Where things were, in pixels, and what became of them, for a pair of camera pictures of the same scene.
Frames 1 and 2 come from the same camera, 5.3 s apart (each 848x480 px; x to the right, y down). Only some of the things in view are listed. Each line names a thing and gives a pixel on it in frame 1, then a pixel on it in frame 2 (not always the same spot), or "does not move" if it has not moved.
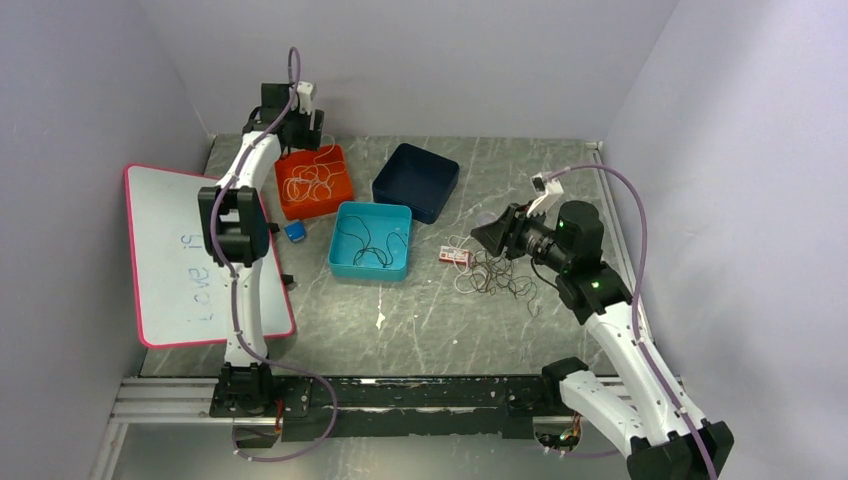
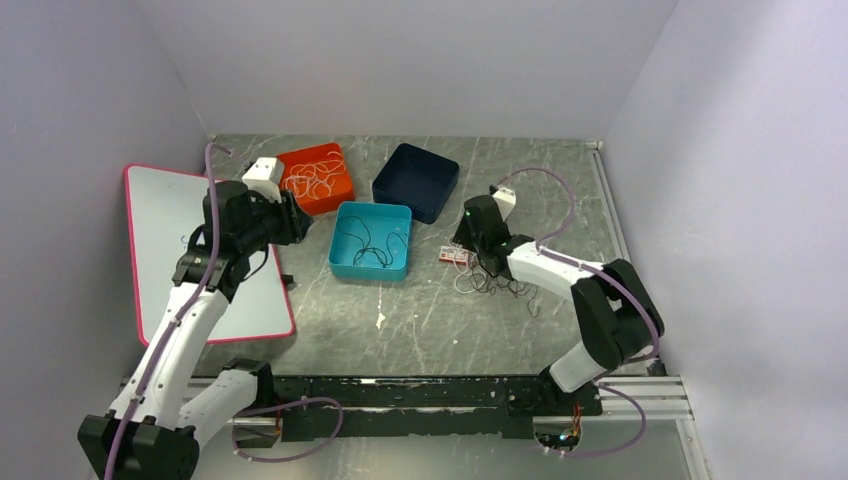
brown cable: (488, 274) does not move
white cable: (312, 181) does not move
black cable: (355, 227) does not move
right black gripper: (507, 231) to (461, 235)
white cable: (310, 182) does not move
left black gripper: (313, 138) to (294, 224)
